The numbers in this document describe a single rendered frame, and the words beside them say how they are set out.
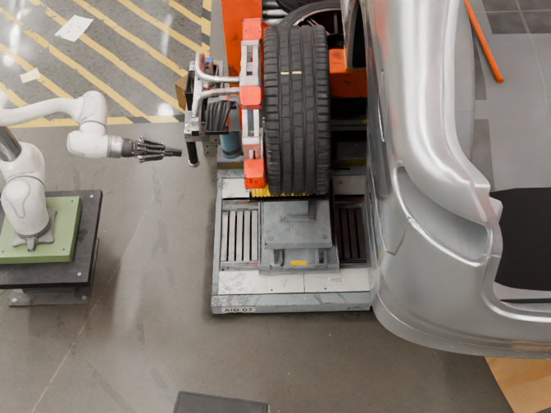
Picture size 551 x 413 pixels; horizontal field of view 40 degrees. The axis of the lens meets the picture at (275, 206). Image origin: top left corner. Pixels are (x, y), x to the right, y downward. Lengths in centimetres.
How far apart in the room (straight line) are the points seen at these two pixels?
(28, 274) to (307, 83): 147
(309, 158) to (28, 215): 122
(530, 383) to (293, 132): 150
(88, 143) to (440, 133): 159
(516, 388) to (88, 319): 188
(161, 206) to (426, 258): 206
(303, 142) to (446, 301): 88
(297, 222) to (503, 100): 109
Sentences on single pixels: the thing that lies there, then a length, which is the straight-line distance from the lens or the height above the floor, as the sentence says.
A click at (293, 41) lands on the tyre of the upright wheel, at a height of 118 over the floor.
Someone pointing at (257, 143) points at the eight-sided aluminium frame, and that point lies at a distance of 271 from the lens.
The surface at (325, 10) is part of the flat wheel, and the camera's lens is 401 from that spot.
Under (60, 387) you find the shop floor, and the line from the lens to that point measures 340.
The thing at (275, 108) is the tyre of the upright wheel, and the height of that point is 109.
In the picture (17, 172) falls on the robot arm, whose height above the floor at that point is 59.
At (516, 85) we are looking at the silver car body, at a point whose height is 104.
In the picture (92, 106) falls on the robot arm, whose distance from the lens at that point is 308.
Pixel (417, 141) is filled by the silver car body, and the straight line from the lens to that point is 184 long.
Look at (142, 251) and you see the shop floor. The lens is 366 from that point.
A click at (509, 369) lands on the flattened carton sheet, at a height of 1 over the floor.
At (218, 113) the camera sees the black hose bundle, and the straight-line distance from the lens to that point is 273.
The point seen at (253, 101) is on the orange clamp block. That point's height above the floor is 113.
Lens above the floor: 297
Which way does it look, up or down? 53 degrees down
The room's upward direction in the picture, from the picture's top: 2 degrees counter-clockwise
